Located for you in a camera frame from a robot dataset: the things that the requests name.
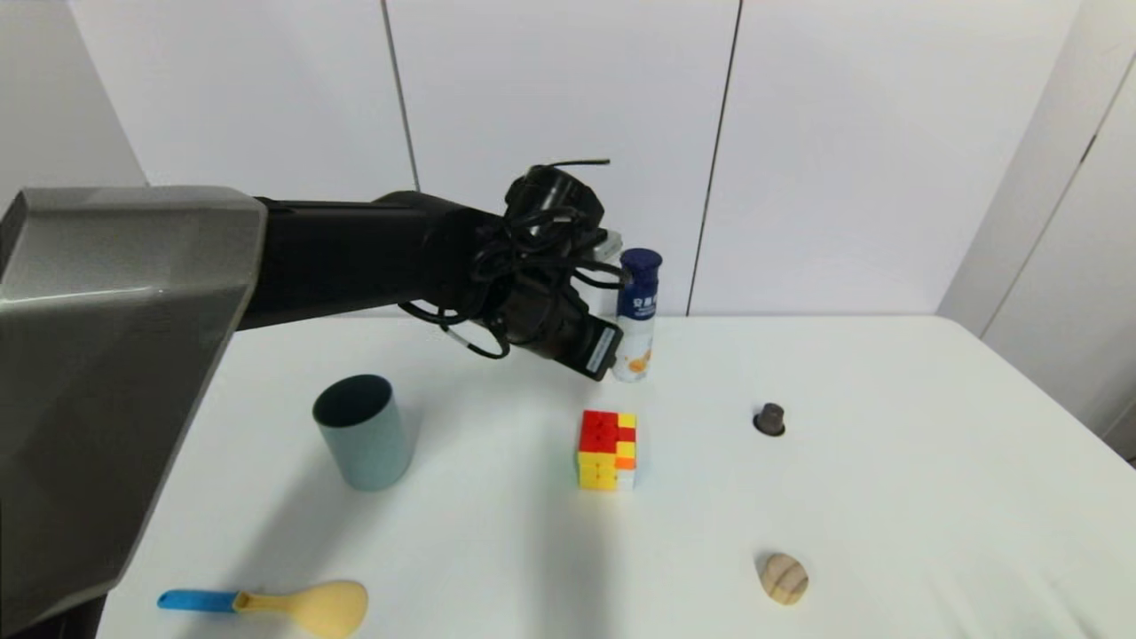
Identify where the round wooden block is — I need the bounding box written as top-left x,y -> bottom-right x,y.
758,552 -> 809,606

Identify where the yellow rice spoon blue handle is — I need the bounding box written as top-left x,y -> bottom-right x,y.
157,580 -> 369,639

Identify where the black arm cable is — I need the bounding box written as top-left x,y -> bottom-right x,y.
398,159 -> 627,360

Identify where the teal cylindrical cup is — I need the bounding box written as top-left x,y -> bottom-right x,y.
312,374 -> 414,493

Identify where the blue and white bottle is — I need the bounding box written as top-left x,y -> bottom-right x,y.
611,248 -> 664,384

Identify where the multicolour puzzle cube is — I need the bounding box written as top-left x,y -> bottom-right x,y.
577,409 -> 638,492

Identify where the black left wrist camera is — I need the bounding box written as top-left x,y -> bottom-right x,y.
504,165 -> 624,264

